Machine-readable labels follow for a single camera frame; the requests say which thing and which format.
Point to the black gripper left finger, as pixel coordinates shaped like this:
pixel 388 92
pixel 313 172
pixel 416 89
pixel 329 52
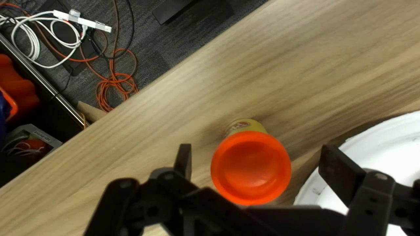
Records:
pixel 181 161

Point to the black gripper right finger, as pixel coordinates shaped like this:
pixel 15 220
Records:
pixel 341 168

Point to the orange lid dough can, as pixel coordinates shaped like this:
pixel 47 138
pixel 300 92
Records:
pixel 250 168

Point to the white paper plate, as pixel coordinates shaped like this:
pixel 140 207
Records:
pixel 393 148

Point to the orange plastic object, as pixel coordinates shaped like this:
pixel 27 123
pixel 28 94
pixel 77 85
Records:
pixel 17 86

